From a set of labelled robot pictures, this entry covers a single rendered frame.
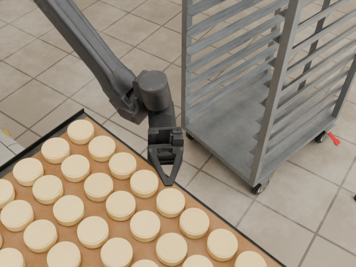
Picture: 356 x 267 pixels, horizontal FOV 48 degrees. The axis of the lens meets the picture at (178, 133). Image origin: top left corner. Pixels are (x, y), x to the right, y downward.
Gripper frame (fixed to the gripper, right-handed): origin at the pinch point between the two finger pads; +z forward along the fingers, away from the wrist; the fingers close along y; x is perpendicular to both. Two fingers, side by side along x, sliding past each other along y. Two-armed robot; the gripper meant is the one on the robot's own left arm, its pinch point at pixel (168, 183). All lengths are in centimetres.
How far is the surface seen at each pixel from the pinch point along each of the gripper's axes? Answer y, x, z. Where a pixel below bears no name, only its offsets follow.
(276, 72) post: 23, -40, -54
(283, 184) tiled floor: 98, -64, -57
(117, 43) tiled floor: 108, 15, -178
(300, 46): 20, -50, -63
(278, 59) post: 18, -40, -54
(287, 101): 46, -53, -62
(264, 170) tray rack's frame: 83, -50, -56
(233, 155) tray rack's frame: 85, -39, -66
